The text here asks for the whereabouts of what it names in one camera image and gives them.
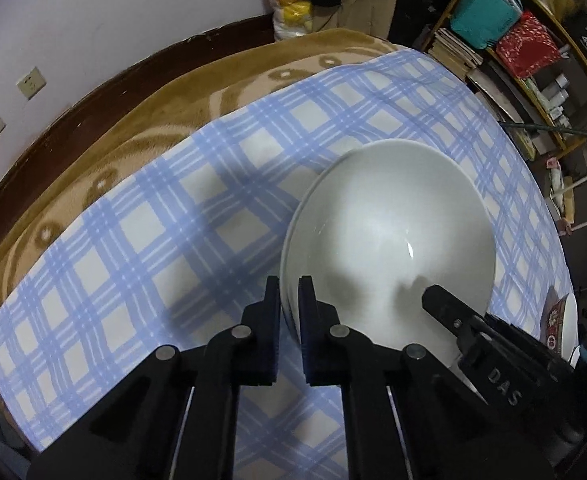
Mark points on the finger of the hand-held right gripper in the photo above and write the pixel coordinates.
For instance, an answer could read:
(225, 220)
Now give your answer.
(443, 305)

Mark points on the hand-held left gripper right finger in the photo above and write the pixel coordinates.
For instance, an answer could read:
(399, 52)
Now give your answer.
(306, 330)

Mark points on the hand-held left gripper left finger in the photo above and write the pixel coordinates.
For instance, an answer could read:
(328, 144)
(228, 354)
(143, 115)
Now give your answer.
(273, 330)

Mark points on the red patterned bowl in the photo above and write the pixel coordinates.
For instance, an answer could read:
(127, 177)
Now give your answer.
(556, 320)

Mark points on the large white ceramic bowl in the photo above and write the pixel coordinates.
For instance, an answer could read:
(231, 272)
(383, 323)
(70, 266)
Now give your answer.
(388, 230)

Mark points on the blue checked cloth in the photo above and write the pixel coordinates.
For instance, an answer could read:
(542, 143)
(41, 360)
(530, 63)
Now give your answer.
(173, 210)

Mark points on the pile of magazines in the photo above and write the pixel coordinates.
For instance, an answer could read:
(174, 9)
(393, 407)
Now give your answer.
(503, 105)

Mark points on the green pole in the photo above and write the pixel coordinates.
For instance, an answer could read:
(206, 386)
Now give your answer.
(563, 131)

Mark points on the wooden shelf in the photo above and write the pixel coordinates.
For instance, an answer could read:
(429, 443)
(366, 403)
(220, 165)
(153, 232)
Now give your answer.
(526, 91)

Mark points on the cluster of white bottles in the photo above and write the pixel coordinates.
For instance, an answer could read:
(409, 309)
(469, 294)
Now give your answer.
(556, 97)

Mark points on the brown floral blanket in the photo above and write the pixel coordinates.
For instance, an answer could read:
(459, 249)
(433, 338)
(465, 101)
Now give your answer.
(123, 125)

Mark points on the stack of books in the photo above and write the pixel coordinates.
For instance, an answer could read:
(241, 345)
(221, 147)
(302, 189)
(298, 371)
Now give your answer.
(451, 47)

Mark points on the red patterned bag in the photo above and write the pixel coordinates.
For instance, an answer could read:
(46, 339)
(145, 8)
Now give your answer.
(528, 47)

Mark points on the teal bag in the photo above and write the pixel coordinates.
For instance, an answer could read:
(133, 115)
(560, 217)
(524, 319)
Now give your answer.
(483, 15)

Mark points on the dark hanging clothes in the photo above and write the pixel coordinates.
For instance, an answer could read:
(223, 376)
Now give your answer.
(413, 0)

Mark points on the yellow and red bag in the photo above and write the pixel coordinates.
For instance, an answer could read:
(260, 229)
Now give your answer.
(293, 10)

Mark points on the dark wooden bed frame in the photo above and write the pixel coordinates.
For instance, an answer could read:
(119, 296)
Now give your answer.
(123, 85)

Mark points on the five-hole wall socket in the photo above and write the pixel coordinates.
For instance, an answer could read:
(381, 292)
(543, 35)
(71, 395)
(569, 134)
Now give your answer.
(32, 82)

